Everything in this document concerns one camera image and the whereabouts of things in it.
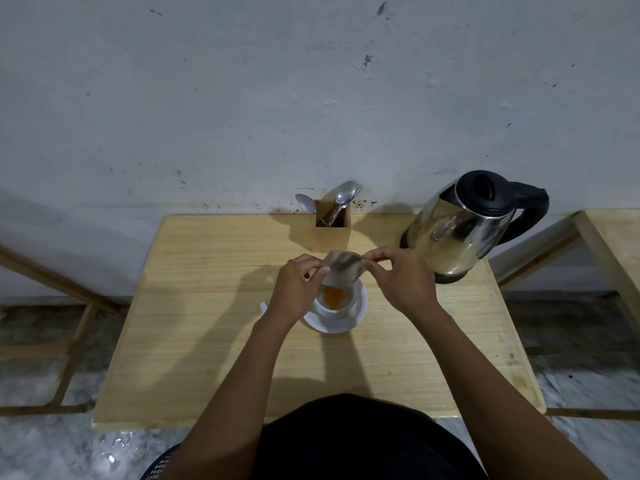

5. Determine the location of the black kettle base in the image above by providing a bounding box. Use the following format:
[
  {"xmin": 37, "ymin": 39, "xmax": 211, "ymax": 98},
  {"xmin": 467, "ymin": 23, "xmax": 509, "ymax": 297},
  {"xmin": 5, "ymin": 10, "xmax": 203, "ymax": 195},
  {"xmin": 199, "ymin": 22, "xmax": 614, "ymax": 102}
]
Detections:
[{"xmin": 434, "ymin": 269, "xmax": 484, "ymax": 285}]

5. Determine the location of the steel fork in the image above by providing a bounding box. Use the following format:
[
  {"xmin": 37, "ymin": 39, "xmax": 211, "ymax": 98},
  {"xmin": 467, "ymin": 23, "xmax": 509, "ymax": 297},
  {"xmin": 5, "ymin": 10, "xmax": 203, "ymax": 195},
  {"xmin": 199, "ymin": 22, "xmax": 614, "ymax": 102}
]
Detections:
[{"xmin": 340, "ymin": 182, "xmax": 365, "ymax": 211}]

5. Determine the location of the wooden frame rack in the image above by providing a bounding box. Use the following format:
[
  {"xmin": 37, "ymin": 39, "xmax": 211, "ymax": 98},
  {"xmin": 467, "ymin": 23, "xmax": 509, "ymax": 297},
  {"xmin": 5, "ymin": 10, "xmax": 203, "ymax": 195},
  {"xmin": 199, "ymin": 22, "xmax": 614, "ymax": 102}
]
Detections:
[{"xmin": 0, "ymin": 244, "xmax": 127, "ymax": 415}]

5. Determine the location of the white saucer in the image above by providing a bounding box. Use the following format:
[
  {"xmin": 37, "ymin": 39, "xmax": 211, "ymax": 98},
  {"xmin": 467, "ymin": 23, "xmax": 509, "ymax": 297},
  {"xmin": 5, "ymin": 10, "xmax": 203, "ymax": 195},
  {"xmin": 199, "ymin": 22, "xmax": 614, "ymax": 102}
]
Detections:
[{"xmin": 302, "ymin": 291, "xmax": 369, "ymax": 336}]

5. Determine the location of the wooden utensil holder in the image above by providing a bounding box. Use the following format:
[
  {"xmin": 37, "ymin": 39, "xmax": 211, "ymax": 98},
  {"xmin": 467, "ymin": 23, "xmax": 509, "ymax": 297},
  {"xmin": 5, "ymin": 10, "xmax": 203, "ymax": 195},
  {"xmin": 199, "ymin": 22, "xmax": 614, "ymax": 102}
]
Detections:
[{"xmin": 314, "ymin": 199, "xmax": 352, "ymax": 253}]

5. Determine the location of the person's right hand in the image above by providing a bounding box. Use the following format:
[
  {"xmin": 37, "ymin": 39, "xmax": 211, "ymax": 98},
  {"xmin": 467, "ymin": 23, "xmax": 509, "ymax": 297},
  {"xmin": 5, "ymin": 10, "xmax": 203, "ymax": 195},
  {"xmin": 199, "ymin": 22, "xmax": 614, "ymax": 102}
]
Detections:
[{"xmin": 361, "ymin": 246, "xmax": 441, "ymax": 317}]

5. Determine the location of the person's right forearm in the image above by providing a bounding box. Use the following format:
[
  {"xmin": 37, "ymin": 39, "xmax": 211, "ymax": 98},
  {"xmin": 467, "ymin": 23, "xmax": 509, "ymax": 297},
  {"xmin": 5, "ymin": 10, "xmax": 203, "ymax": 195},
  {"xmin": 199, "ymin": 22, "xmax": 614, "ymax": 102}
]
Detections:
[{"xmin": 410, "ymin": 302, "xmax": 609, "ymax": 480}]

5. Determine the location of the large steel spoon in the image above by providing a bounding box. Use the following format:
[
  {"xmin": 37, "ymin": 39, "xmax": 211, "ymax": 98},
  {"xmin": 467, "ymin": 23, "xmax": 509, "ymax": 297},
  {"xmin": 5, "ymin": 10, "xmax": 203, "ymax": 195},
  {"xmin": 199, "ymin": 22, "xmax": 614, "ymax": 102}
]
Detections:
[{"xmin": 326, "ymin": 181, "xmax": 356, "ymax": 227}]

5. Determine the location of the steel electric kettle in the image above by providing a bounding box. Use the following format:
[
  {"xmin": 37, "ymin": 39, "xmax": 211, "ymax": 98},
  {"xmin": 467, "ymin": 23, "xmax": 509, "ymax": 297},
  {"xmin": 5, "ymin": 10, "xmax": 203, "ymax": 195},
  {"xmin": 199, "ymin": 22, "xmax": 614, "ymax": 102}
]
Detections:
[{"xmin": 400, "ymin": 170, "xmax": 550, "ymax": 283}]

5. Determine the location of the small steel spoon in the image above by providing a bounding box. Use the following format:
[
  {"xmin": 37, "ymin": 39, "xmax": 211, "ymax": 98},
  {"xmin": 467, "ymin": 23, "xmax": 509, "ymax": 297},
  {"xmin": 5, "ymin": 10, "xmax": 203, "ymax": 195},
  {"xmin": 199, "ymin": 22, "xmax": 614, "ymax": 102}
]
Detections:
[{"xmin": 295, "ymin": 194, "xmax": 327, "ymax": 226}]

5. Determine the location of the grey paper sachet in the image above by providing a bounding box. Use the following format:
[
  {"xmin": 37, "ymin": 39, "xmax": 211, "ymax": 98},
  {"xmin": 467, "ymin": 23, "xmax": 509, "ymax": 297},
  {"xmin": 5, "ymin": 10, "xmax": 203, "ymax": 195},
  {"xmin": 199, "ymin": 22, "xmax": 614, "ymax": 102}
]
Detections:
[{"xmin": 320, "ymin": 250, "xmax": 365, "ymax": 288}]

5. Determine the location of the person's black clothing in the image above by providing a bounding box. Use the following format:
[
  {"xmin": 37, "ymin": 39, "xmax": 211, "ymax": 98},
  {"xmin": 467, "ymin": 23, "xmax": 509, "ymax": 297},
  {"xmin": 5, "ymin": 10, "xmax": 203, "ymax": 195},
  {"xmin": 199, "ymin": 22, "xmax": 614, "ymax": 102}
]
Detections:
[{"xmin": 250, "ymin": 394, "xmax": 489, "ymax": 480}]

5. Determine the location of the person's left forearm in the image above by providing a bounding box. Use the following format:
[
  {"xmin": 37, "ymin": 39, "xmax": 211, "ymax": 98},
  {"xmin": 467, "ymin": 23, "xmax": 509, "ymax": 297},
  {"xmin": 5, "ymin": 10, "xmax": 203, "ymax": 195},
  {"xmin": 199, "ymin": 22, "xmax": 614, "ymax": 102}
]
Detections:
[{"xmin": 160, "ymin": 315, "xmax": 294, "ymax": 480}]

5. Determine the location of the white cup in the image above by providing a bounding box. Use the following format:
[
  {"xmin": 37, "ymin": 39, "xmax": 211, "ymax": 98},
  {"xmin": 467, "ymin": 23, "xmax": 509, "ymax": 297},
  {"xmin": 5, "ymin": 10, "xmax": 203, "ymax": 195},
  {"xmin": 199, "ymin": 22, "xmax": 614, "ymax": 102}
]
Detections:
[{"xmin": 312, "ymin": 280, "xmax": 365, "ymax": 329}]

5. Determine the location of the blue mesh chair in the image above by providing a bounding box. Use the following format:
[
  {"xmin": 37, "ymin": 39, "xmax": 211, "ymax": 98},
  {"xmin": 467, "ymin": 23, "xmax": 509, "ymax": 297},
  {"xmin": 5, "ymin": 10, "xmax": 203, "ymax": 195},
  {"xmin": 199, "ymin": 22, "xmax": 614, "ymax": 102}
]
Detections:
[{"xmin": 140, "ymin": 443, "xmax": 182, "ymax": 480}]

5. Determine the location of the person's left hand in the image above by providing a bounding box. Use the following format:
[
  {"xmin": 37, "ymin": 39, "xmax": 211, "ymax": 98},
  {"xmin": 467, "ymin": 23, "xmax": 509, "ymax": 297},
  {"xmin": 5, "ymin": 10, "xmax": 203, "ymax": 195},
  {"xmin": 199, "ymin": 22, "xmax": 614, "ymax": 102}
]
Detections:
[{"xmin": 267, "ymin": 254, "xmax": 332, "ymax": 329}]

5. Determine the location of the light wooden table with legs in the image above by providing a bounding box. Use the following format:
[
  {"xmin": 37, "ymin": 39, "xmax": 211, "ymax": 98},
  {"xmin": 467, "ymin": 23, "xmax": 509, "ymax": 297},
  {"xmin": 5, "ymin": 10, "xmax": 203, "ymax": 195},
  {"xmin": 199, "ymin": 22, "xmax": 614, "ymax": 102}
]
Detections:
[{"xmin": 497, "ymin": 210, "xmax": 640, "ymax": 421}]

